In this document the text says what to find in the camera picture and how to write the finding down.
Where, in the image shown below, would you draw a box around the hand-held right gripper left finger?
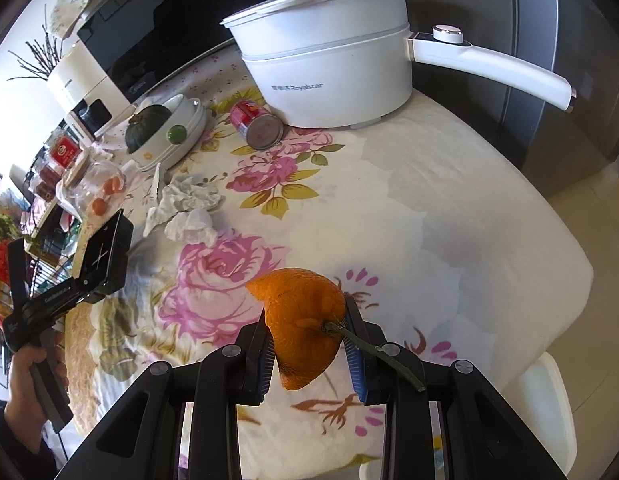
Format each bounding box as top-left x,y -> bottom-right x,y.
64,320 -> 276,480

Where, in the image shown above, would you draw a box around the red soda can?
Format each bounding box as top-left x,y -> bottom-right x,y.
230,100 -> 284,150

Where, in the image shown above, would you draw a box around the red tin box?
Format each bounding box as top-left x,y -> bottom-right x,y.
47,135 -> 81,167

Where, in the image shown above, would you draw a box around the person's left hand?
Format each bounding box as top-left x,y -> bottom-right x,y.
7,344 -> 69,418

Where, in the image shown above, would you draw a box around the green leafy vegetables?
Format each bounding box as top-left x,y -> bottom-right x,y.
0,212 -> 21,247

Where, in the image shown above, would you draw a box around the white countertop appliance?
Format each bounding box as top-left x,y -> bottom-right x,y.
44,42 -> 135,136

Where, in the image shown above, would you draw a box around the floral tablecloth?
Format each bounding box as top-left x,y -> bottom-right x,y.
54,42 -> 595,480

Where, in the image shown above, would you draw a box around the dark green squash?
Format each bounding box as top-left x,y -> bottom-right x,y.
126,104 -> 169,153

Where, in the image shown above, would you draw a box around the white microwave oven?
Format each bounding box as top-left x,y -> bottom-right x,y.
77,0 -> 270,106

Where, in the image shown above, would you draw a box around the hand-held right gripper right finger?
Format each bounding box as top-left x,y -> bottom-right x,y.
342,296 -> 573,480

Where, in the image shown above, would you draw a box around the black wire rack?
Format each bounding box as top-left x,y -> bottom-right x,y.
20,200 -> 85,291

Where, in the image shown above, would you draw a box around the white chair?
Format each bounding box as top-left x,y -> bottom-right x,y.
359,352 -> 575,480

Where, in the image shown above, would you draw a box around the dried twig bouquet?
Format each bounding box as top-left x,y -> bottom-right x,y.
7,30 -> 65,81

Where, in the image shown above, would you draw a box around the person's left forearm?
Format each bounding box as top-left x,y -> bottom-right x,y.
0,400 -> 60,480

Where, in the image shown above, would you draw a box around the white electric pot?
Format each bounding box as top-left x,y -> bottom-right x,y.
220,0 -> 577,130

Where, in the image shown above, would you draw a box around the white oval dish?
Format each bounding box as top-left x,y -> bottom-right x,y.
124,94 -> 208,171

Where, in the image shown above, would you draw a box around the orange fruit with stem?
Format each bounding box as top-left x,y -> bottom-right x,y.
246,268 -> 426,393

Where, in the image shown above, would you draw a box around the grey refrigerator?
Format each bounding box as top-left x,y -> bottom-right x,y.
389,0 -> 619,201

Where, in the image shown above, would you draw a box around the glass jar with wooden lid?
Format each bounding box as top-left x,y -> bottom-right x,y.
57,152 -> 128,221

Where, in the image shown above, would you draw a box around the crumpled white tissue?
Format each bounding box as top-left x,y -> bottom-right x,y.
164,210 -> 218,247
144,176 -> 226,236

